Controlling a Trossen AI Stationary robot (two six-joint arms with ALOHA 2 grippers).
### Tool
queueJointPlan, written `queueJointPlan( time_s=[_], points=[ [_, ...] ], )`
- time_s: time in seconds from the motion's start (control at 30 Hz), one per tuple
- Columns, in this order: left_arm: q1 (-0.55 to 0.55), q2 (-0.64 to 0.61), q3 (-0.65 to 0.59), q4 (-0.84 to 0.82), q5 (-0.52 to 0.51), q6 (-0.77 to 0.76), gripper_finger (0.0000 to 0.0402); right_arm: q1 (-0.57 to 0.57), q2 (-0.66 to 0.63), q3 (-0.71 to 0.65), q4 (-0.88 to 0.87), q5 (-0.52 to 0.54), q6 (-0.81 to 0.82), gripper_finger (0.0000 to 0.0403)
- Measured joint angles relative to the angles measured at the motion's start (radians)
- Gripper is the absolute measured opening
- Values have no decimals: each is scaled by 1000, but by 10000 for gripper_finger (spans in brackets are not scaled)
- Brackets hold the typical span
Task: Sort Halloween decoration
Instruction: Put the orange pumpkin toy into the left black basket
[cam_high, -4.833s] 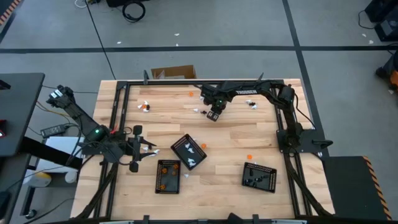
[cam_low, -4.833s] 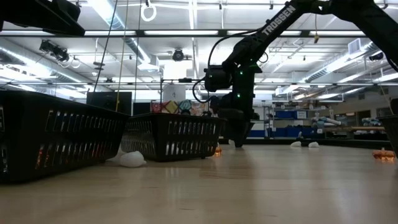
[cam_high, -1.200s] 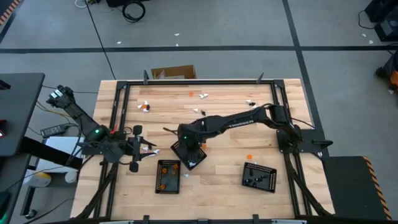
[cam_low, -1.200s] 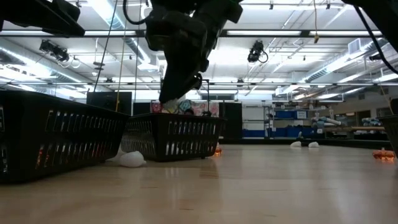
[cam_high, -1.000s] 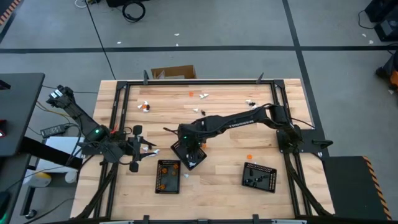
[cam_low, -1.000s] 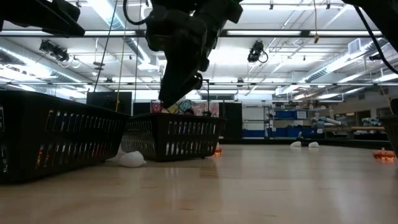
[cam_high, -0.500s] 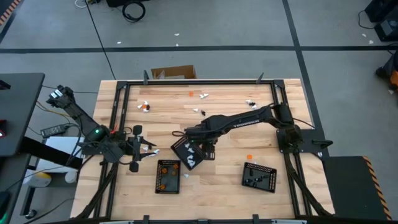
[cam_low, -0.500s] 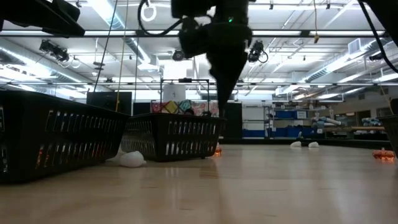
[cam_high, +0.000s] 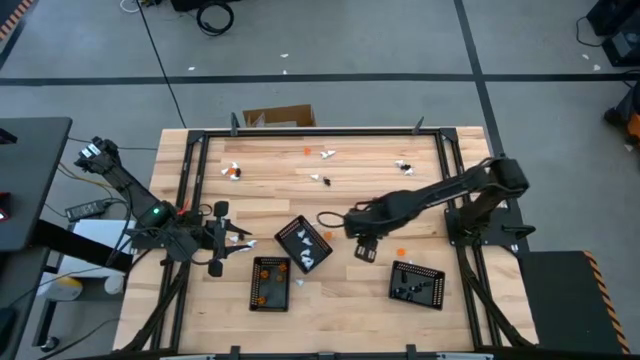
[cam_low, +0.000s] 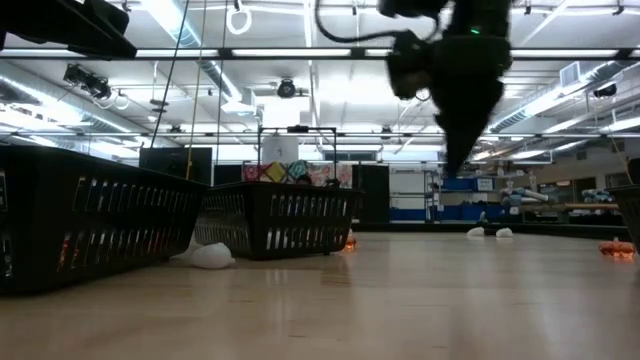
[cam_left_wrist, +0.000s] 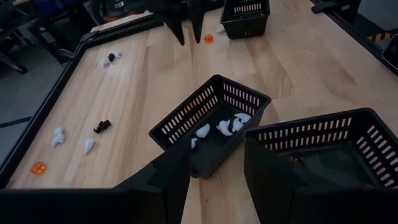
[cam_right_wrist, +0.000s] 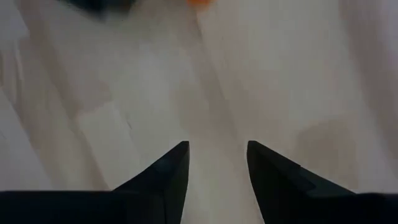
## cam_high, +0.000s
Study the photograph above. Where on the black slotted plastic basket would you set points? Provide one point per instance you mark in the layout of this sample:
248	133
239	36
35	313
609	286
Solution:
425	297
272	292
292	240

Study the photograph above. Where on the black power adapter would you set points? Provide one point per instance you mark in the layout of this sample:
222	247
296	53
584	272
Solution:
85	211

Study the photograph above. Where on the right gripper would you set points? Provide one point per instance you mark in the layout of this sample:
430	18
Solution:
372	220

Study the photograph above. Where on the yellow and white object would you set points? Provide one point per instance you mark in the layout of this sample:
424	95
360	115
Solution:
62	289

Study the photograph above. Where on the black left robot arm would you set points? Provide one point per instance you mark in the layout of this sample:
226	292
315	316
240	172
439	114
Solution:
127	185

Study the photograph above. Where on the black desk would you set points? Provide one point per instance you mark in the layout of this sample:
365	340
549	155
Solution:
30	175

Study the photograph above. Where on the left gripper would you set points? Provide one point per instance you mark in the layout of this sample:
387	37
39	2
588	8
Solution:
207	240

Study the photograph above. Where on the white round object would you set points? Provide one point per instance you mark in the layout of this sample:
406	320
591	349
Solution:
114	285

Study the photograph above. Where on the black and orange machine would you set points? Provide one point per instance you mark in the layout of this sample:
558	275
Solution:
634	125

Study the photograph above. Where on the white flat box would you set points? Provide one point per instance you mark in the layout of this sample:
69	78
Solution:
100	235

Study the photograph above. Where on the black cabinet with hazard stripe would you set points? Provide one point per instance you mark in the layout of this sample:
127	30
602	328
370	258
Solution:
560	300

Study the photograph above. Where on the brown cardboard box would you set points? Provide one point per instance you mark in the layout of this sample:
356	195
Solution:
295	116

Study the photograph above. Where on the black equipment case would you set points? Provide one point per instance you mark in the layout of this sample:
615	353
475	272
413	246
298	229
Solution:
620	45

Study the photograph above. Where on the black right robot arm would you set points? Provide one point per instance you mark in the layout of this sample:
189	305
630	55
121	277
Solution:
440	192

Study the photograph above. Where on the black rolling stand base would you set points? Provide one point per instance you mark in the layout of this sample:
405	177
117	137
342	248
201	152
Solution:
44	320

